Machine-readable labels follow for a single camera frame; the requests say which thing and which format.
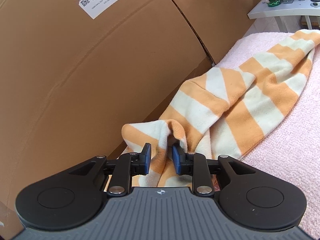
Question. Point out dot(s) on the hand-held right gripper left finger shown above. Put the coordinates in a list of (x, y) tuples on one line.
[(147, 159)]

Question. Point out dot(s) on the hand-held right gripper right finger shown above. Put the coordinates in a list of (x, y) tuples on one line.
[(177, 160)]

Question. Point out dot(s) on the orange white striped shirt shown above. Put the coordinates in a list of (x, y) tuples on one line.
[(237, 105)]

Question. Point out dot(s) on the large cardboard box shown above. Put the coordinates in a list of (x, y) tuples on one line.
[(75, 80)]

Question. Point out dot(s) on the pink terry towel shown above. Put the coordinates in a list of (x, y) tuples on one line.
[(295, 142)]

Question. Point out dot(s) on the white code label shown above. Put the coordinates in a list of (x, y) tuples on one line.
[(105, 3)]

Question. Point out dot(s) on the white side table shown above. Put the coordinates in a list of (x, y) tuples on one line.
[(275, 11)]

